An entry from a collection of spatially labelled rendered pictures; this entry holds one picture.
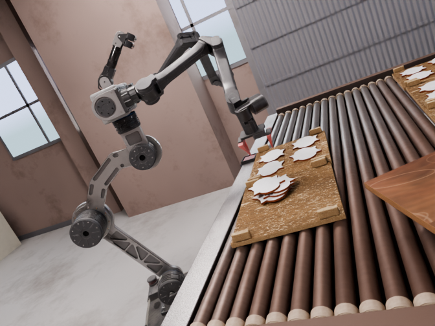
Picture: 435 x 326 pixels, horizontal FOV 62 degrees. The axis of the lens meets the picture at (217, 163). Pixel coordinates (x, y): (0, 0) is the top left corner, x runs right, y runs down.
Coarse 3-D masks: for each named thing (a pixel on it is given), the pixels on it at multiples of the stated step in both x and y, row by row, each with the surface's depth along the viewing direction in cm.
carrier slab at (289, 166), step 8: (320, 136) 169; (288, 144) 178; (320, 144) 160; (264, 152) 183; (288, 152) 168; (320, 152) 151; (328, 152) 148; (256, 160) 176; (280, 160) 162; (288, 160) 158; (328, 160) 140; (256, 168) 165; (288, 168) 150; (296, 168) 146; (304, 168) 143; (272, 176) 149; (280, 176) 146
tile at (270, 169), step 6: (270, 162) 163; (276, 162) 159; (282, 162) 157; (264, 168) 159; (270, 168) 156; (276, 168) 153; (282, 168) 152; (258, 174) 155; (264, 174) 152; (270, 174) 150
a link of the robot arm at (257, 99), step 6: (228, 96) 144; (234, 96) 143; (252, 96) 143; (258, 96) 142; (234, 102) 141; (240, 102) 142; (252, 102) 140; (258, 102) 140; (264, 102) 140; (234, 108) 143; (258, 108) 140; (264, 108) 141
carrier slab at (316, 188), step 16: (288, 176) 142; (304, 176) 136; (320, 176) 130; (288, 192) 129; (304, 192) 124; (320, 192) 119; (336, 192) 115; (240, 208) 133; (256, 208) 127; (272, 208) 123; (288, 208) 118; (304, 208) 114; (320, 208) 109; (240, 224) 121; (256, 224) 117; (272, 224) 113; (288, 224) 109; (304, 224) 105; (320, 224) 104; (256, 240) 110
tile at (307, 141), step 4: (308, 136) 174; (312, 136) 172; (316, 136) 170; (300, 140) 173; (304, 140) 171; (308, 140) 169; (312, 140) 166; (316, 140) 165; (292, 144) 174; (296, 144) 170; (300, 144) 168; (304, 144) 166; (308, 144) 164; (312, 144) 163; (296, 148) 167; (300, 148) 165
